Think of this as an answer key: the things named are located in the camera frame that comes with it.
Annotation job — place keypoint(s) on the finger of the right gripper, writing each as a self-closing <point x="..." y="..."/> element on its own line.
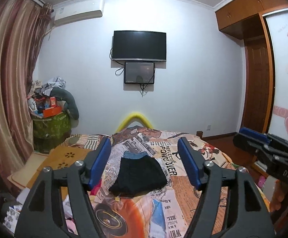
<point x="254" y="132"/>
<point x="251" y="142"/>

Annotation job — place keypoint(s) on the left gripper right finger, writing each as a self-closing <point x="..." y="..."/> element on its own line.
<point x="192" y="161"/>

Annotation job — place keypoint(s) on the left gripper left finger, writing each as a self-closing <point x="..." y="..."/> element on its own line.
<point x="95" y="163"/>

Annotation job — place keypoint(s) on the black pants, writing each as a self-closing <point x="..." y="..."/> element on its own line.
<point x="137" y="177"/>

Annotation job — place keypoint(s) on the wooden door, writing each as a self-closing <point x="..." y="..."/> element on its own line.
<point x="257" y="85"/>

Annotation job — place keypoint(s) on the folded blue jeans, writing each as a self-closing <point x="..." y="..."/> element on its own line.
<point x="134" y="156"/>

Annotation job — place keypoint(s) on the yellow foam headboard tube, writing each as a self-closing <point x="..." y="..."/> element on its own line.
<point x="132" y="118"/>

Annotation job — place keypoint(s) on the green fabric storage bin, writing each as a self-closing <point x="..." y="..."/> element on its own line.
<point x="50" y="132"/>

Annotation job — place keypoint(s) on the printed newspaper bed blanket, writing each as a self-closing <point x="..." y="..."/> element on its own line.
<point x="228" y="203"/>

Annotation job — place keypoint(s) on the orange box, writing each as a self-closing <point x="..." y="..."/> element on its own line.
<point x="52" y="111"/>

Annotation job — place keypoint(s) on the white wardrobe door with hearts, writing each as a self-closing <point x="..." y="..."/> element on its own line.
<point x="277" y="24"/>

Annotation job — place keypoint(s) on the wooden upper cabinet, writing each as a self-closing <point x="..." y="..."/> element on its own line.
<point x="240" y="18"/>

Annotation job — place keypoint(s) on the white air conditioner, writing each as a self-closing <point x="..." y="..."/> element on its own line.
<point x="78" y="11"/>

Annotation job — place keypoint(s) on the striped pink curtain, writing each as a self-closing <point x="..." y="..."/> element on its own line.
<point x="22" y="27"/>

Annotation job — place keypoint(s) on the wooden bed post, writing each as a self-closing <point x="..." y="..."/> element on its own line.
<point x="199" y="134"/>

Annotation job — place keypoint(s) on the small wall monitor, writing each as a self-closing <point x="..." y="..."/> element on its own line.
<point x="139" y="72"/>

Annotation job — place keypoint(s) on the large wall television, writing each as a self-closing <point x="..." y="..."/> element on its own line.
<point x="139" y="45"/>

